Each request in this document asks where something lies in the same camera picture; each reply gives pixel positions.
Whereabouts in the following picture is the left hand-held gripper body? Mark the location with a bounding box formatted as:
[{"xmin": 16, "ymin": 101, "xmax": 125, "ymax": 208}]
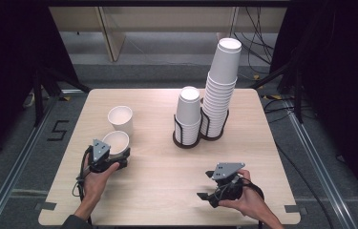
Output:
[{"xmin": 86, "ymin": 138, "xmax": 121, "ymax": 175}]

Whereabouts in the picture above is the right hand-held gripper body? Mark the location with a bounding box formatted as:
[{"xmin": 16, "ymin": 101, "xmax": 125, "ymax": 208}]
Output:
[{"xmin": 209, "ymin": 162, "xmax": 246, "ymax": 209}]

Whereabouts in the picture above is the white paper cup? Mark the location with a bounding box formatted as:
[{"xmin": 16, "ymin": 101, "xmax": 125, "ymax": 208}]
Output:
[
  {"xmin": 107, "ymin": 105, "xmax": 134, "ymax": 136},
  {"xmin": 102, "ymin": 130, "xmax": 131, "ymax": 156}
]

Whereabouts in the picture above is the dark wire cup holder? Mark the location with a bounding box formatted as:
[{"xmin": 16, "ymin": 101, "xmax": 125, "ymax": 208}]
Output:
[{"xmin": 172, "ymin": 108, "xmax": 230, "ymax": 150}]

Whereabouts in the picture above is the tall stack of paper cups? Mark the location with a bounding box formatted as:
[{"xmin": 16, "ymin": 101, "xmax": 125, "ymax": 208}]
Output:
[{"xmin": 200, "ymin": 37, "xmax": 243, "ymax": 138}]

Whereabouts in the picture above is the person's left hand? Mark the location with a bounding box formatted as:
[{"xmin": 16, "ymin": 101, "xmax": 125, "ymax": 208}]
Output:
[{"xmin": 81, "ymin": 155, "xmax": 121, "ymax": 205}]

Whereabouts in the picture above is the person's right hand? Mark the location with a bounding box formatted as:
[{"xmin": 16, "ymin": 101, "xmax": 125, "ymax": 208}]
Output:
[{"xmin": 219, "ymin": 169, "xmax": 265, "ymax": 220}]

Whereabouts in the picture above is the short stack of paper cups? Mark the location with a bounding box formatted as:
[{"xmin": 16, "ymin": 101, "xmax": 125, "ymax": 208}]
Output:
[{"xmin": 175, "ymin": 85, "xmax": 202, "ymax": 146}]

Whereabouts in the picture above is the grey tape strip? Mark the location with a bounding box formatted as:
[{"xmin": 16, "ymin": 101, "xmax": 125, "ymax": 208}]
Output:
[
  {"xmin": 34, "ymin": 201, "xmax": 57, "ymax": 212},
  {"xmin": 284, "ymin": 204, "xmax": 308, "ymax": 215}
]

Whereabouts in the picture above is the black metal stand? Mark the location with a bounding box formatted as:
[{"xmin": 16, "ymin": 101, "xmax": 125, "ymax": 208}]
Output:
[
  {"xmin": 248, "ymin": 60, "xmax": 305, "ymax": 124},
  {"xmin": 32, "ymin": 67, "xmax": 93, "ymax": 128}
]

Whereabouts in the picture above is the light wooden shelf unit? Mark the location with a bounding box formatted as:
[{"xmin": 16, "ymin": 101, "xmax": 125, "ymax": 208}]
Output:
[{"xmin": 50, "ymin": 6, "xmax": 287, "ymax": 63}]

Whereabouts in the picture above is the black curtain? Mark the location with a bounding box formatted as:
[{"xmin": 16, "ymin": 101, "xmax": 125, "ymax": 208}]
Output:
[
  {"xmin": 269, "ymin": 0, "xmax": 358, "ymax": 208},
  {"xmin": 0, "ymin": 0, "xmax": 81, "ymax": 163}
]

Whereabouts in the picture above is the left hand-held gripper cable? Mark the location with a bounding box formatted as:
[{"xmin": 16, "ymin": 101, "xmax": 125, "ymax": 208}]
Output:
[{"xmin": 72, "ymin": 145, "xmax": 94, "ymax": 229}]

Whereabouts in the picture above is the hand-held gripper cable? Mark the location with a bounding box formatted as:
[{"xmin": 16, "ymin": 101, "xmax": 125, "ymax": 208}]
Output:
[
  {"xmin": 72, "ymin": 145, "xmax": 94, "ymax": 229},
  {"xmin": 239, "ymin": 177, "xmax": 265, "ymax": 229}
]

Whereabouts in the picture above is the right hand-held gripper cable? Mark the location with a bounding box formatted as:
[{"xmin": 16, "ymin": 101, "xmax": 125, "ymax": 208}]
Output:
[{"xmin": 239, "ymin": 177, "xmax": 265, "ymax": 229}]

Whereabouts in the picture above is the black floor cable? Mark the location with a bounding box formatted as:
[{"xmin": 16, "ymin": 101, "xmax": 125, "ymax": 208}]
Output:
[{"xmin": 263, "ymin": 98, "xmax": 335, "ymax": 229}]

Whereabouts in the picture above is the metal floor rail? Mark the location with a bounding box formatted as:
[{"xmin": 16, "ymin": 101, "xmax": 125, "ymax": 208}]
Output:
[
  {"xmin": 285, "ymin": 109, "xmax": 358, "ymax": 229},
  {"xmin": 0, "ymin": 94, "xmax": 60, "ymax": 229}
]

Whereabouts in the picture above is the bundle of black cables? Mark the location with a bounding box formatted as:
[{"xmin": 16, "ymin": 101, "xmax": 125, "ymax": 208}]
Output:
[{"xmin": 233, "ymin": 6, "xmax": 276, "ymax": 74}]

